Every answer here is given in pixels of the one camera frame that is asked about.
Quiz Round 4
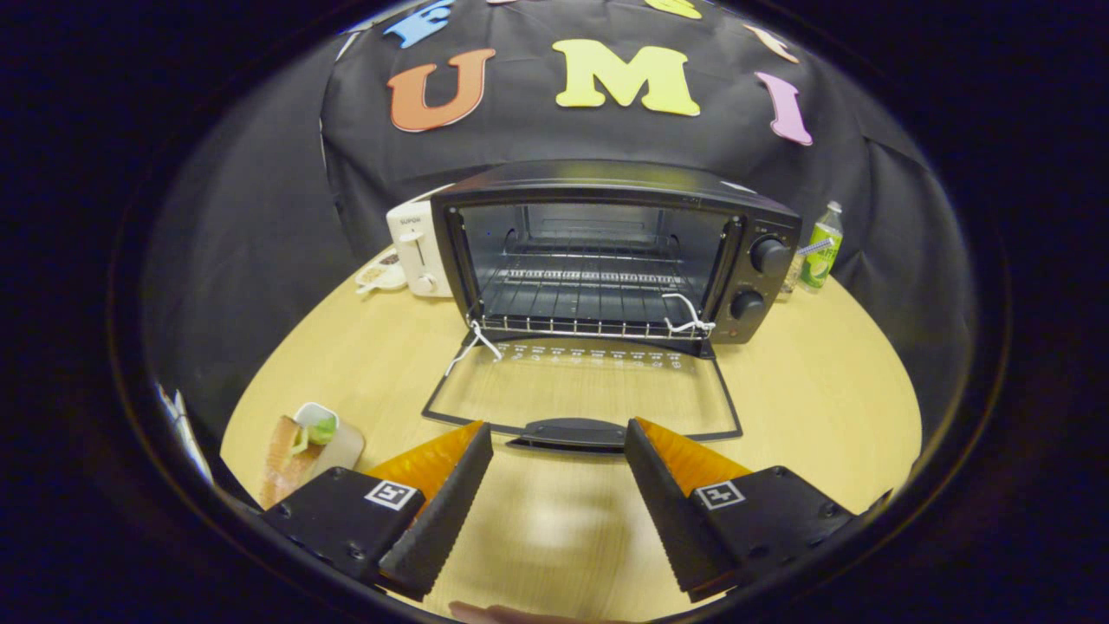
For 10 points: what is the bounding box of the white string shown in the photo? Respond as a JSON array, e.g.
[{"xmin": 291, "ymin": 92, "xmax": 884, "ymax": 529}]
[
  {"xmin": 446, "ymin": 321, "xmax": 503, "ymax": 375},
  {"xmin": 663, "ymin": 293, "xmax": 717, "ymax": 337}
]

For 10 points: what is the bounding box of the white pop-up toaster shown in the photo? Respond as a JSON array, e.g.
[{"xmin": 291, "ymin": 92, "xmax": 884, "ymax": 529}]
[{"xmin": 386, "ymin": 198, "xmax": 453, "ymax": 299}]

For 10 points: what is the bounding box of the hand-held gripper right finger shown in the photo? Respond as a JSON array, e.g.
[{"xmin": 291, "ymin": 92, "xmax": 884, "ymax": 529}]
[{"xmin": 624, "ymin": 417, "xmax": 893, "ymax": 603}]

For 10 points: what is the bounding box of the metal oven rack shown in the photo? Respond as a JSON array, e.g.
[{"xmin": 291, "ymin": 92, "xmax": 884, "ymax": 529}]
[{"xmin": 472, "ymin": 251, "xmax": 716, "ymax": 341}]

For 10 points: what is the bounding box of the green label plastic bottle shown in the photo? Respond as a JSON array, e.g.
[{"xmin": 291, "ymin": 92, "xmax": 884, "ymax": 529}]
[{"xmin": 799, "ymin": 201, "xmax": 844, "ymax": 291}]

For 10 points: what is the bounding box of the toast sandwich with lettuce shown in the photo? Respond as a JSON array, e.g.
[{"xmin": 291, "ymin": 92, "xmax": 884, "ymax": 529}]
[{"xmin": 260, "ymin": 414, "xmax": 339, "ymax": 510}]

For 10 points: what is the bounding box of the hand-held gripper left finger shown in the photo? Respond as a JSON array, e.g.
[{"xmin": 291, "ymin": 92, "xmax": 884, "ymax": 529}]
[{"xmin": 263, "ymin": 421, "xmax": 495, "ymax": 601}]

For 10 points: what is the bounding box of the black toaster oven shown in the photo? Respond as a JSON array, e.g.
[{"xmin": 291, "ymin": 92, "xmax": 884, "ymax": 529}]
[{"xmin": 422, "ymin": 159, "xmax": 802, "ymax": 452}]

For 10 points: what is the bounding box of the white rectangular dish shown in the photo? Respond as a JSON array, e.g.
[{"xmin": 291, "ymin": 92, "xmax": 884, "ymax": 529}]
[{"xmin": 293, "ymin": 402, "xmax": 366, "ymax": 476}]

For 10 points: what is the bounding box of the small white snack dish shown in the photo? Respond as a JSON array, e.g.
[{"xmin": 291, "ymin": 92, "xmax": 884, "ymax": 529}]
[{"xmin": 355, "ymin": 250, "xmax": 408, "ymax": 296}]

